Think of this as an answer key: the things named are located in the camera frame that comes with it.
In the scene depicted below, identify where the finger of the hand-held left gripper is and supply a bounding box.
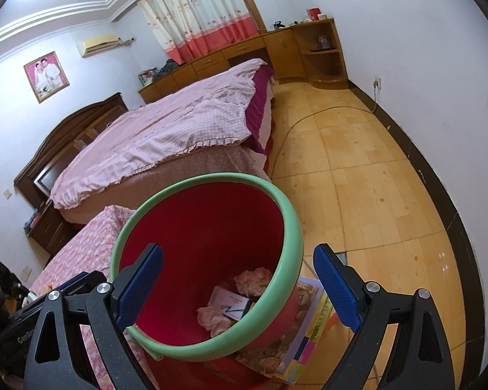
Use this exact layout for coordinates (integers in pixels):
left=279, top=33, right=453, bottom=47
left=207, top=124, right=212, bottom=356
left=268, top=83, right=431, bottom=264
left=59, top=270, right=115, bottom=298

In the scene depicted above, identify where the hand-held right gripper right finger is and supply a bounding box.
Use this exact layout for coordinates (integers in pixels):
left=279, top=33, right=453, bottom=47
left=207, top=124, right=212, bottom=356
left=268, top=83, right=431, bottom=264
left=312, top=243, right=456, bottom=390

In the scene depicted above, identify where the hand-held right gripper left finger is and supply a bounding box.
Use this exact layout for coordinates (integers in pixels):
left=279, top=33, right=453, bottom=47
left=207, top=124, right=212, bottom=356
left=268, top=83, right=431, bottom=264
left=22, top=243, right=164, bottom=390

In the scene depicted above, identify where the cream tissue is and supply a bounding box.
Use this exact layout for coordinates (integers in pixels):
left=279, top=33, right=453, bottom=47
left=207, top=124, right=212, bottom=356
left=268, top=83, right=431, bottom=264
left=197, top=305, right=235, bottom=338
left=233, top=267, right=274, bottom=297

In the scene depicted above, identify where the white green medicine box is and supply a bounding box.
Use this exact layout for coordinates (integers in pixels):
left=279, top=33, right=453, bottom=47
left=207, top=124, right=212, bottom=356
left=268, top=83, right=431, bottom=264
left=207, top=285, right=253, bottom=321

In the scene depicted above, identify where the red bucket with green rim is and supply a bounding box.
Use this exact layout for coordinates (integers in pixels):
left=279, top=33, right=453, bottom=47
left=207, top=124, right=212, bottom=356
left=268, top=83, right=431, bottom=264
left=110, top=173, right=305, bottom=390

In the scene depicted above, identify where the colourful printed carton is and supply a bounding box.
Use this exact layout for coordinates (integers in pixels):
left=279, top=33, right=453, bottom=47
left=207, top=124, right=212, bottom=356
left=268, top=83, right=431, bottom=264
left=234, top=275, right=338, bottom=384

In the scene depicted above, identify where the dark wooden nightstand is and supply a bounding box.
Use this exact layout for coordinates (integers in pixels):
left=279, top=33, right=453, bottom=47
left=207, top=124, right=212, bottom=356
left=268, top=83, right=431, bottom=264
left=24, top=201, right=84, bottom=258

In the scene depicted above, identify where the pile of items on nightstand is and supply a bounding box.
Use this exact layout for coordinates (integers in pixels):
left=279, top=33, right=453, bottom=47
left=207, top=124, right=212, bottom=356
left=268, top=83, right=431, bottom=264
left=24, top=210, right=43, bottom=232

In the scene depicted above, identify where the bed with pink cover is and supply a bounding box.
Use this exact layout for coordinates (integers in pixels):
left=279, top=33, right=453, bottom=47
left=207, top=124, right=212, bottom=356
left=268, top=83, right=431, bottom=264
left=57, top=67, right=276, bottom=225

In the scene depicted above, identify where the dark wooden headboard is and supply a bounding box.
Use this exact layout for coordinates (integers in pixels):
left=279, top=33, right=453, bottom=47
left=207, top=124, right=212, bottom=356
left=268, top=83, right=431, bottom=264
left=13, top=92, right=129, bottom=208

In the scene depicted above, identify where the dark clothes pile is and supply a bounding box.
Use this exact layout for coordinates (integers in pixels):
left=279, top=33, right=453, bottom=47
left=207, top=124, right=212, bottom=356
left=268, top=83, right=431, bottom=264
left=152, top=59, right=185, bottom=82

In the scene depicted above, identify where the long wooden cabinet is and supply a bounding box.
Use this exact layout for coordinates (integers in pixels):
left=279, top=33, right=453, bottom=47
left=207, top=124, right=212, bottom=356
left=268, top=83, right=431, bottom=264
left=138, top=18, right=349, bottom=104

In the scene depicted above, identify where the cream and red curtain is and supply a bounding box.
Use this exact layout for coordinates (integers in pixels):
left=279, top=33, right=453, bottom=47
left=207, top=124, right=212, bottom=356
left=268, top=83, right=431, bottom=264
left=137, top=0, right=258, bottom=65

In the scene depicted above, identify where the thin floor cable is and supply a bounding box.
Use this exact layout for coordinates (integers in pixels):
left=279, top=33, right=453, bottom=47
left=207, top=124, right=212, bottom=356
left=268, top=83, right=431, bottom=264
left=268, top=85, right=381, bottom=181

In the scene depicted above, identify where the framed wall photo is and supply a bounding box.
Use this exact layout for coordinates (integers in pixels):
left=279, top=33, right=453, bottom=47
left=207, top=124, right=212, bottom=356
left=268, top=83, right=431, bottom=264
left=23, top=51, right=70, bottom=104

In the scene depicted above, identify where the wall air conditioner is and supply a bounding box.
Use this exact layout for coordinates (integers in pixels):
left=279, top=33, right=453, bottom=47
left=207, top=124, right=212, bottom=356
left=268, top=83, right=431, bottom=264
left=76, top=33, right=123, bottom=58

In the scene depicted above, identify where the wooden window frame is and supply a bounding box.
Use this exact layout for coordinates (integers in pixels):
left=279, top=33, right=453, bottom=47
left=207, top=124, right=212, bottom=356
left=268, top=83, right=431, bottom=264
left=228, top=0, right=268, bottom=35

